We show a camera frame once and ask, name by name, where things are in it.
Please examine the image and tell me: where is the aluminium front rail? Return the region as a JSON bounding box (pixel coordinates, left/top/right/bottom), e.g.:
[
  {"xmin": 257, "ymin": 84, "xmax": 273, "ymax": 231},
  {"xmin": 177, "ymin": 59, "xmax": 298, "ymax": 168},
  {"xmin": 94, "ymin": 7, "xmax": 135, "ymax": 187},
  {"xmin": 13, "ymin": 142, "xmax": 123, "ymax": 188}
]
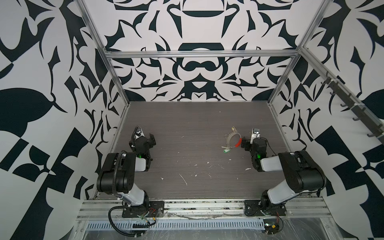
[{"xmin": 76, "ymin": 198, "xmax": 332, "ymax": 221}]

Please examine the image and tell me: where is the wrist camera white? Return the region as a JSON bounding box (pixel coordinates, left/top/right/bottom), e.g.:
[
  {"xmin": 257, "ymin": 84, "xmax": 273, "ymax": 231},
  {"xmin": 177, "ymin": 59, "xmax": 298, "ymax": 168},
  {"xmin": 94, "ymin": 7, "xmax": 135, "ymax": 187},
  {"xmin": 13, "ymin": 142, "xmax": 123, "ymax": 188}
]
[
  {"xmin": 251, "ymin": 128, "xmax": 261, "ymax": 142},
  {"xmin": 132, "ymin": 126, "xmax": 145, "ymax": 141}
]

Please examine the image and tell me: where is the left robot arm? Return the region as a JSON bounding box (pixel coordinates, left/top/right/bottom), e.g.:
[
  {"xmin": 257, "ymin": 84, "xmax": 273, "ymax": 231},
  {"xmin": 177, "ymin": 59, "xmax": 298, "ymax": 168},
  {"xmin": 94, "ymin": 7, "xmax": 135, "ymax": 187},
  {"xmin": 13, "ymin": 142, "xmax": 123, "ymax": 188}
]
[{"xmin": 97, "ymin": 130, "xmax": 156, "ymax": 206}]

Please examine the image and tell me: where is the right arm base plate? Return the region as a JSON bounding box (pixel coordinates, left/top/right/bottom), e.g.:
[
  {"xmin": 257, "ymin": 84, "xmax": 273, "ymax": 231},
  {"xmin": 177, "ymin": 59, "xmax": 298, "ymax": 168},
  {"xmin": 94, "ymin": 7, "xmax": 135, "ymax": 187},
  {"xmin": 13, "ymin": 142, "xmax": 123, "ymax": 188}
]
[{"xmin": 244, "ymin": 200, "xmax": 287, "ymax": 217}]

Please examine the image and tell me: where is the black wall hook rack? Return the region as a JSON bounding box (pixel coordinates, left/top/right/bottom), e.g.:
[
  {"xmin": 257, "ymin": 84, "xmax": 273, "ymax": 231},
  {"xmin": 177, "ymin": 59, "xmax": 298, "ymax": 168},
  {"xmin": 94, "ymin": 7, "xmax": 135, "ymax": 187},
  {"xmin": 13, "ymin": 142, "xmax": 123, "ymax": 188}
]
[{"xmin": 320, "ymin": 72, "xmax": 384, "ymax": 145}]

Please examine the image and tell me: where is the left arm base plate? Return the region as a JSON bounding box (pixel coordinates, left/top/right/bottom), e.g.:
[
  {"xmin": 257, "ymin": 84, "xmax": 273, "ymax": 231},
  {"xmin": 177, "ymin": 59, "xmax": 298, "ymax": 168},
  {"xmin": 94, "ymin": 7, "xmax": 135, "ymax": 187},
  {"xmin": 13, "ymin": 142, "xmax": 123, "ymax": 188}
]
[{"xmin": 122, "ymin": 201, "xmax": 165, "ymax": 218}]

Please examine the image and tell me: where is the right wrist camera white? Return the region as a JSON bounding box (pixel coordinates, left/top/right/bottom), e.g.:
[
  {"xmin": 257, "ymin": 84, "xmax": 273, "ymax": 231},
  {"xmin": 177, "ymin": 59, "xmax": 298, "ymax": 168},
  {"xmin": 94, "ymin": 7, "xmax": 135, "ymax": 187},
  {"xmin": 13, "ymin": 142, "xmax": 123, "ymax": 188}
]
[{"xmin": 251, "ymin": 128, "xmax": 261, "ymax": 142}]

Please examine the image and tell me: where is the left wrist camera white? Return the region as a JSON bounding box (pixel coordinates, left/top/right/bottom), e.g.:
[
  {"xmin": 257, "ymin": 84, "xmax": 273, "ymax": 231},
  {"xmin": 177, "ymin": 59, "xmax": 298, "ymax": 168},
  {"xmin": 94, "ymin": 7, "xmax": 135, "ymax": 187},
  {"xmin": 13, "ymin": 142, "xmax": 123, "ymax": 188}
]
[{"xmin": 132, "ymin": 126, "xmax": 145, "ymax": 141}]

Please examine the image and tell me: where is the white slotted cable duct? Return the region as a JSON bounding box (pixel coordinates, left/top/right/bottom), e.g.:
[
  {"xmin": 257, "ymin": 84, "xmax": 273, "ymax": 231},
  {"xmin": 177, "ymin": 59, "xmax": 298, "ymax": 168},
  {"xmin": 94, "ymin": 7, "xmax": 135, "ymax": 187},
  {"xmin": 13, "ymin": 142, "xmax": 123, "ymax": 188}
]
[{"xmin": 86, "ymin": 218, "xmax": 266, "ymax": 231}]

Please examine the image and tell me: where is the left black corrugated cable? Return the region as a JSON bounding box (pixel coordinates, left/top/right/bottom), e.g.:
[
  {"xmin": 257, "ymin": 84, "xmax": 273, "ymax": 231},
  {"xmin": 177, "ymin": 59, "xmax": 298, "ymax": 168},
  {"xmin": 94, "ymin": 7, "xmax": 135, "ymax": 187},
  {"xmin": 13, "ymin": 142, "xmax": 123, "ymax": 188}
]
[{"xmin": 107, "ymin": 205, "xmax": 157, "ymax": 238}]

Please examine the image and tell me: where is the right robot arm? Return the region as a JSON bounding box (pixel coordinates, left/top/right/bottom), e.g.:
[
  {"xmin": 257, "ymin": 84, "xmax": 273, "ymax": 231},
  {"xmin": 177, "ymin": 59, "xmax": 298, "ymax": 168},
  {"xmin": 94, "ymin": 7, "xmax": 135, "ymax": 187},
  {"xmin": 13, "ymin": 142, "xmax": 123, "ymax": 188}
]
[{"xmin": 241, "ymin": 138, "xmax": 327, "ymax": 216}]

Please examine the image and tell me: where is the small green circuit board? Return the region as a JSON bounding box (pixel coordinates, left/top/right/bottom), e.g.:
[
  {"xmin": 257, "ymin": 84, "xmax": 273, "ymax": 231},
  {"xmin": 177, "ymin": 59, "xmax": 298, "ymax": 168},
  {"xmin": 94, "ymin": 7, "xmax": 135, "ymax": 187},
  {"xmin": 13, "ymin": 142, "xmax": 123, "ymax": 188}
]
[{"xmin": 264, "ymin": 220, "xmax": 283, "ymax": 236}]

